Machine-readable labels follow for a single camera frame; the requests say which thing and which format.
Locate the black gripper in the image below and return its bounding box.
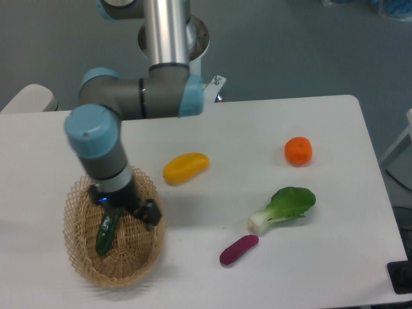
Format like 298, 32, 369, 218
88, 178, 162, 231

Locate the green cucumber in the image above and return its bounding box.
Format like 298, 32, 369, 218
95, 208, 124, 256

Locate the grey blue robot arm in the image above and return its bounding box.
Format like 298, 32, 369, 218
64, 1, 203, 227

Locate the woven wicker basket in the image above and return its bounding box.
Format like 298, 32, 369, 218
62, 175, 165, 288

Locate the yellow mango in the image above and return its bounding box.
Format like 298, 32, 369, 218
163, 153, 210, 185

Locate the purple sweet potato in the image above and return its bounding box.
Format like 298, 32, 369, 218
219, 234, 259, 266

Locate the green bok choy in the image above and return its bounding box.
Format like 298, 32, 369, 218
247, 187, 316, 234

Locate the orange tangerine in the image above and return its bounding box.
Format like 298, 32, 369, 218
284, 136, 313, 166

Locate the beige chair back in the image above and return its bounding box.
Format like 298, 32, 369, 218
1, 84, 61, 115

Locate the black table socket box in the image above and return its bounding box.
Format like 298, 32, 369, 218
387, 261, 411, 295

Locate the white side furniture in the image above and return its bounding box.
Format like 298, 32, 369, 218
379, 109, 411, 168

